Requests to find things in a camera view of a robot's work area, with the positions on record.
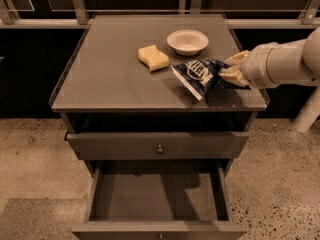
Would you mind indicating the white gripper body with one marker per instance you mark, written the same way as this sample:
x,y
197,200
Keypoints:
x,y
256,66

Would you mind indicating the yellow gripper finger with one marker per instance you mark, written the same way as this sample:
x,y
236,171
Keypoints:
x,y
237,58
233,75

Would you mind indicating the blue chip bag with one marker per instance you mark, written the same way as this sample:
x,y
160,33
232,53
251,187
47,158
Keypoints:
x,y
201,75

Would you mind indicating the round metal drawer knob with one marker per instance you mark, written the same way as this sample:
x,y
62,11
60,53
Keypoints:
x,y
159,149

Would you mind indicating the grey drawer cabinet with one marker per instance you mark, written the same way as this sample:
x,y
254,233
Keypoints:
x,y
108,90

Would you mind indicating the grey top drawer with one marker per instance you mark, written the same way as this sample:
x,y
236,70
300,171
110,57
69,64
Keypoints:
x,y
142,145

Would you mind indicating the grey open middle drawer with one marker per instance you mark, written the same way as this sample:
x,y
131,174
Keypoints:
x,y
158,200

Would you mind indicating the white bowl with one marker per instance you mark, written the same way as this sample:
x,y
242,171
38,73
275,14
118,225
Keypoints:
x,y
187,42

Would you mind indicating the white pipe leg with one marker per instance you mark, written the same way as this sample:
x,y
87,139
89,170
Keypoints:
x,y
309,113

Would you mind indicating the yellow sponge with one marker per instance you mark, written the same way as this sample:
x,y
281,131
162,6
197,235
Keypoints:
x,y
153,57

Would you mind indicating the metal railing frame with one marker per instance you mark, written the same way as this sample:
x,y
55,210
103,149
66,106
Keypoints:
x,y
239,14

